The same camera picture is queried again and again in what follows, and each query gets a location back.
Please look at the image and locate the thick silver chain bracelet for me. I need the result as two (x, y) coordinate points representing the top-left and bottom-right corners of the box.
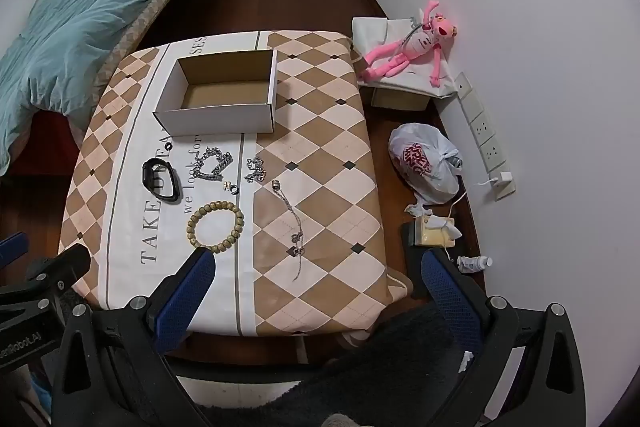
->
(192, 148), (235, 182)

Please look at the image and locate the wooden bead bracelet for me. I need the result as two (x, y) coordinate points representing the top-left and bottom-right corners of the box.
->
(186, 201), (246, 254)

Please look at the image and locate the small silver chain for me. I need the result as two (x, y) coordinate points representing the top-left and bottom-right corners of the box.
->
(244, 157), (266, 182)

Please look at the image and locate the white cardboard box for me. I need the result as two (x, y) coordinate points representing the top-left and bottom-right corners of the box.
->
(152, 48), (278, 138)

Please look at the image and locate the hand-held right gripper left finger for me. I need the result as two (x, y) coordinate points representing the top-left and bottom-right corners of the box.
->
(52, 247), (218, 427)

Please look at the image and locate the red bed sheet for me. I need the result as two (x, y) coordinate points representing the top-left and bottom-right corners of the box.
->
(10, 109), (81, 178)

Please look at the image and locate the checkered tablecloth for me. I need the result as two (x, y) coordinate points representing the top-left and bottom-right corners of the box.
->
(59, 31), (388, 338)

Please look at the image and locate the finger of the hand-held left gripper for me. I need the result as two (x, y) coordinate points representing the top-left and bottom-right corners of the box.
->
(0, 232), (31, 270)
(25, 244), (92, 303)

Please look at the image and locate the white plastic bag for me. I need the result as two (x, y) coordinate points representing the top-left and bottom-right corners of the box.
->
(389, 123), (463, 206)

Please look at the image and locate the teal blanket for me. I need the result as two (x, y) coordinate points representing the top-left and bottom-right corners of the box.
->
(0, 0), (232, 178)

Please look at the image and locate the woven bed mattress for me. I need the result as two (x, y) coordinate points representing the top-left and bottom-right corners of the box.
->
(75, 0), (236, 132)

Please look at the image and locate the yellow tissue box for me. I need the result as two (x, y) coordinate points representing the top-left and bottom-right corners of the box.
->
(420, 216), (463, 250)

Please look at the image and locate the thin silver necklace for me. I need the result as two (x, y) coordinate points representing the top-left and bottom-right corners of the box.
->
(271, 179), (308, 283)

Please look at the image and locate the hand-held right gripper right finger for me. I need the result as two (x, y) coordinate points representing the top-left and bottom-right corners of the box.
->
(420, 248), (588, 427)

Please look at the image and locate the white charger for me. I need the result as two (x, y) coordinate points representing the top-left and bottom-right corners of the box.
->
(487, 172), (516, 202)

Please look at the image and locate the white power strip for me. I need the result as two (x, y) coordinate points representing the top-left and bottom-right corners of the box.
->
(454, 72), (508, 172)

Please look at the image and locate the white cable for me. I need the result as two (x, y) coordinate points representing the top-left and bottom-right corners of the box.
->
(442, 179), (496, 268)

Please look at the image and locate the small white bottle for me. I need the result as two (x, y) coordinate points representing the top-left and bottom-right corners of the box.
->
(456, 255), (493, 273)

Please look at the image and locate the black wrist band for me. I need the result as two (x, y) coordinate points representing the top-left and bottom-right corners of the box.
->
(141, 158), (182, 205)

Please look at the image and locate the pink plush toy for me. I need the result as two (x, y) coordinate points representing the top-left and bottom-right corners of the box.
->
(361, 0), (458, 88)

